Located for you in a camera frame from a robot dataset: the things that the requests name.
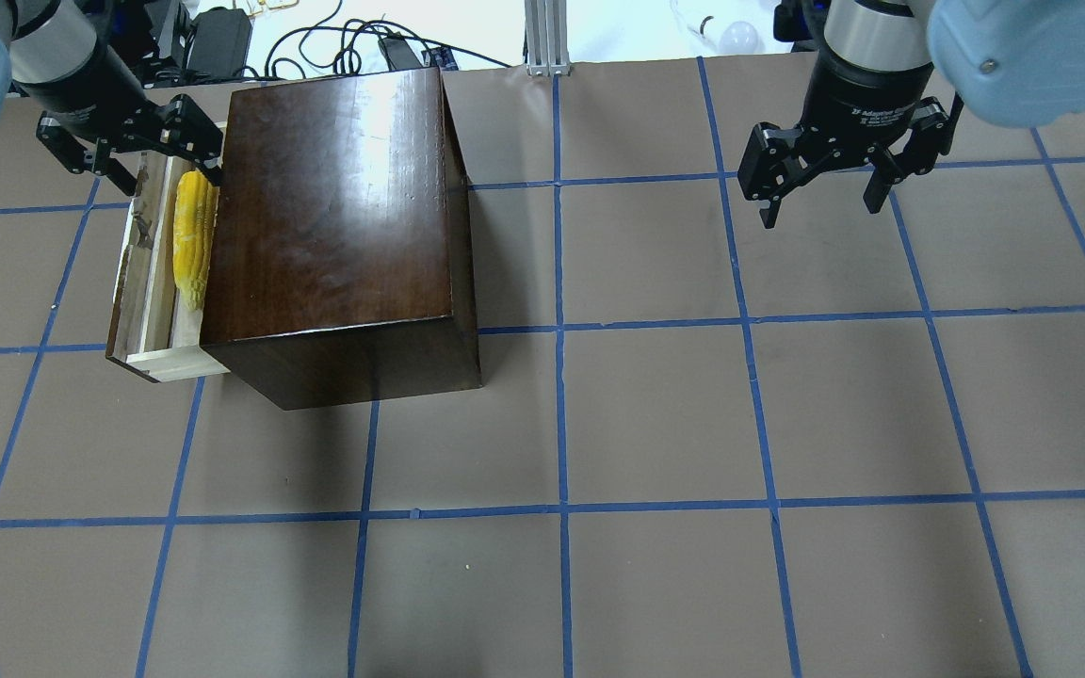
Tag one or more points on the light wood drawer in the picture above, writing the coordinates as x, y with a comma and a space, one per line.
151, 332

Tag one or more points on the yellow corn cob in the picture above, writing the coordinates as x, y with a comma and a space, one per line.
192, 234

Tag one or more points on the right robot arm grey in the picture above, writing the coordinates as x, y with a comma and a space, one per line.
1016, 64

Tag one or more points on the aluminium frame post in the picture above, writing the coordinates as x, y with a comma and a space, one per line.
546, 38

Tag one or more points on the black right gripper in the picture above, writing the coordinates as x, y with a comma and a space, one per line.
865, 105

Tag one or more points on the dark brown wooden drawer cabinet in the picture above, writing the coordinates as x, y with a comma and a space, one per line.
342, 269

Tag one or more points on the white light bulb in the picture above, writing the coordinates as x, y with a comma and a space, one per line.
729, 37

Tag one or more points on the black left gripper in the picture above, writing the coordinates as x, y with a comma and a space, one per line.
93, 88

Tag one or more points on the black power brick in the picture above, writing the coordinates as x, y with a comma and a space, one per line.
220, 42

